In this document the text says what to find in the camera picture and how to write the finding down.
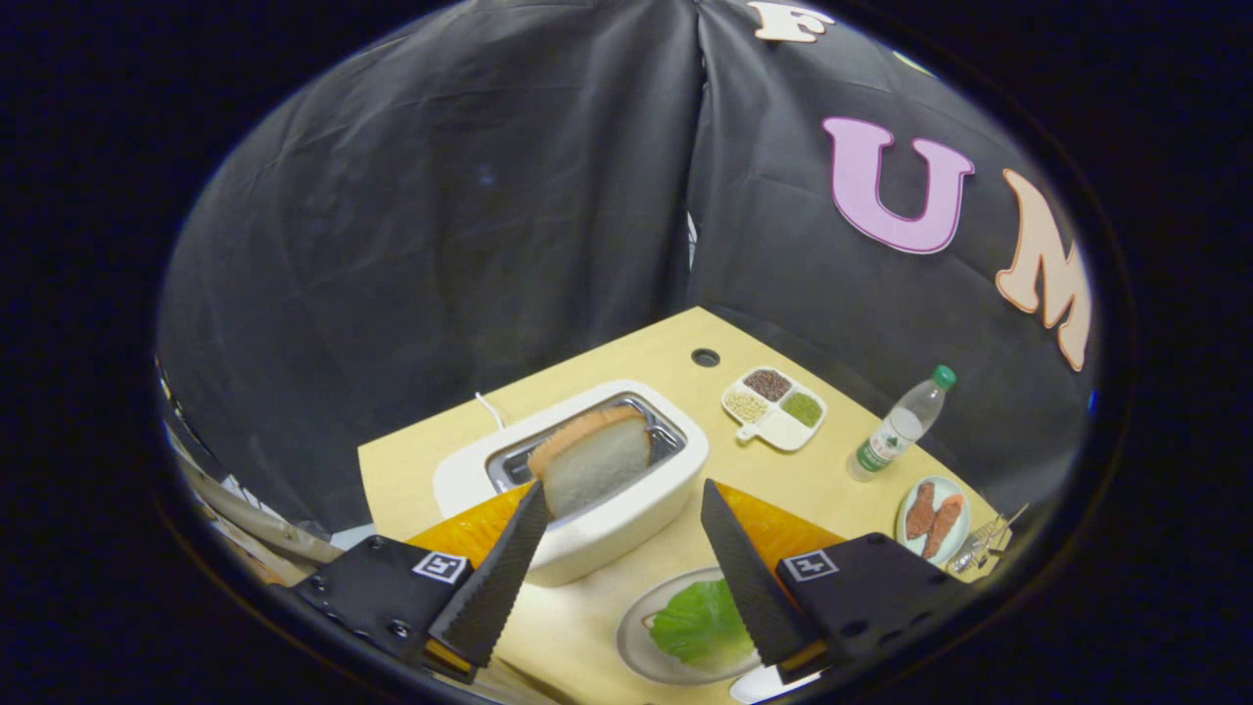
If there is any white toaster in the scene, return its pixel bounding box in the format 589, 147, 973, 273
432, 379, 710, 588

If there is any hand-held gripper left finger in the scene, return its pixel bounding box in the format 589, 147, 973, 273
292, 480, 551, 684

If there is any white divided condiment dish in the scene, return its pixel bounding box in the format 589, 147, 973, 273
721, 366, 828, 452

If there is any clear water bottle green cap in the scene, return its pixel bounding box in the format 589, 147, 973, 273
847, 365, 957, 483

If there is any plain white bread slice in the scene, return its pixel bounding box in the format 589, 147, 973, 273
528, 405, 653, 520

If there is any pale blue oval plate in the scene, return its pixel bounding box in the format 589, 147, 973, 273
895, 476, 972, 567

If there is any white curved dish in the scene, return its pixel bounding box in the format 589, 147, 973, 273
729, 666, 823, 704

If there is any black backdrop cloth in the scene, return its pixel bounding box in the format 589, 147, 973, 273
157, 0, 1099, 540

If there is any green lettuce leaf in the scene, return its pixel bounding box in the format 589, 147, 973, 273
650, 578, 757, 669

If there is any round beige plate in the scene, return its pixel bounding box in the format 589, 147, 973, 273
616, 566, 784, 685

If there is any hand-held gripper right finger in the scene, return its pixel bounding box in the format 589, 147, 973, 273
700, 478, 975, 684

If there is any wire mesh utensil basket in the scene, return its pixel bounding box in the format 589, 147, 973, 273
947, 514, 1009, 574

